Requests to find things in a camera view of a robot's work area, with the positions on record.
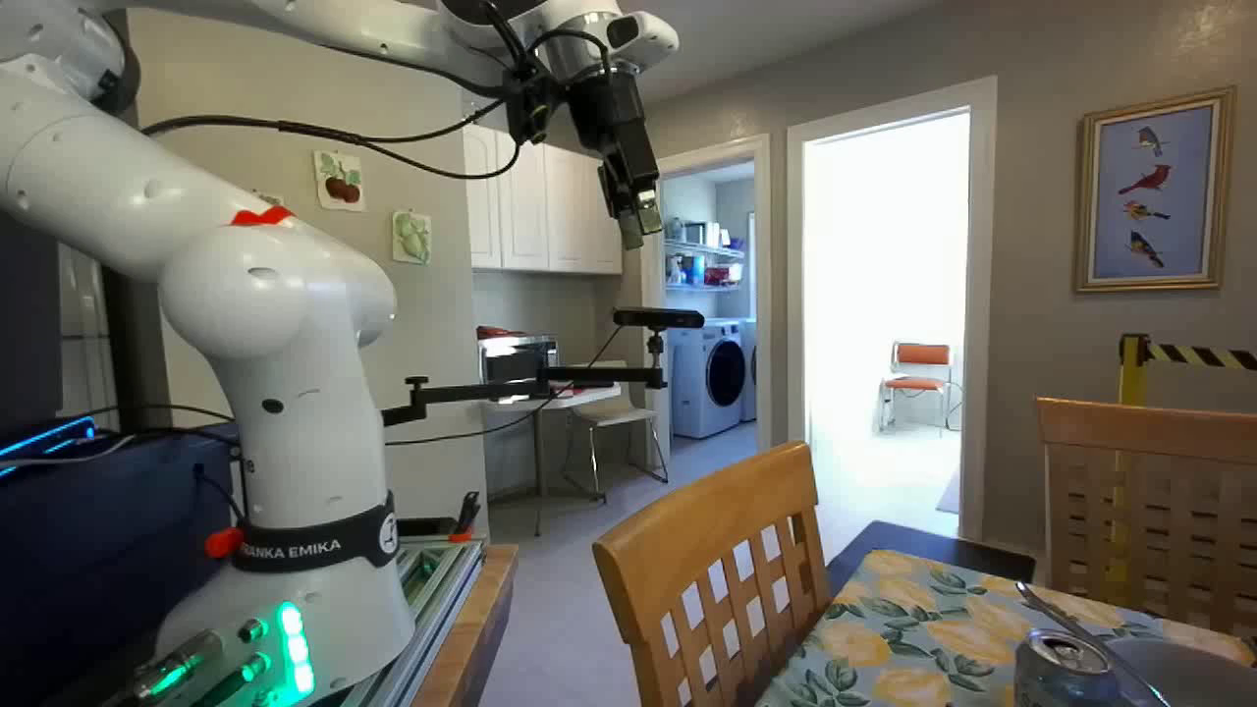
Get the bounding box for black clamp orange tips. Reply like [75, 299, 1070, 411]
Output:
[394, 487, 483, 550]

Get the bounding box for lemon print tablecloth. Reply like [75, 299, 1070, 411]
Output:
[756, 546, 1257, 707]

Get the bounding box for wooden edged robot stand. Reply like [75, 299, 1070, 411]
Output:
[346, 536, 523, 707]

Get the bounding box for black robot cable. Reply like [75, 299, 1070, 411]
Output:
[139, 95, 532, 188]

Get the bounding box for black stereo camera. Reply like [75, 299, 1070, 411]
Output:
[609, 308, 706, 336]

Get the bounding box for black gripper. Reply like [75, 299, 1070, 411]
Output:
[571, 68, 669, 257]

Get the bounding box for white door frame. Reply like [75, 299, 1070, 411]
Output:
[781, 75, 1002, 544]

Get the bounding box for wooden lattice back chair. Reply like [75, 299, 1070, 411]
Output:
[591, 439, 837, 707]
[1033, 392, 1257, 646]

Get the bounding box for white wall cabinets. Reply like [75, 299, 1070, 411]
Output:
[464, 122, 623, 278]

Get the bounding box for framed bird picture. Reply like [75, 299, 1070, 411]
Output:
[1074, 85, 1238, 299]

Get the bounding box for white small desk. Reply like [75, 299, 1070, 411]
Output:
[483, 383, 672, 544]

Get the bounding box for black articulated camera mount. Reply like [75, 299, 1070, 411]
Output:
[383, 325, 672, 434]

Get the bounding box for green wall picture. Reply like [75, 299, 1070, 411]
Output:
[389, 209, 438, 273]

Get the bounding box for orange folding chair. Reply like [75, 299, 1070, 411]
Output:
[876, 338, 957, 436]

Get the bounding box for yellow black barrier post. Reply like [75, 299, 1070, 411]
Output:
[1117, 332, 1257, 410]

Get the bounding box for black countertop appliance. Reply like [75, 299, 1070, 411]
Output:
[476, 332, 561, 392]

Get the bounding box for dark blue bag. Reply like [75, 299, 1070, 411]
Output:
[0, 426, 244, 707]

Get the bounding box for silver drink can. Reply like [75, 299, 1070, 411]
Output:
[1012, 630, 1122, 707]

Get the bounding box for grey metal bowl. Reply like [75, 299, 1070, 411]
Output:
[1016, 582, 1257, 707]

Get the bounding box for white washing machine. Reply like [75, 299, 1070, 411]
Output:
[665, 313, 761, 443]

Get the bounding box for cherry wall picture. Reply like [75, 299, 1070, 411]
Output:
[312, 146, 368, 218]

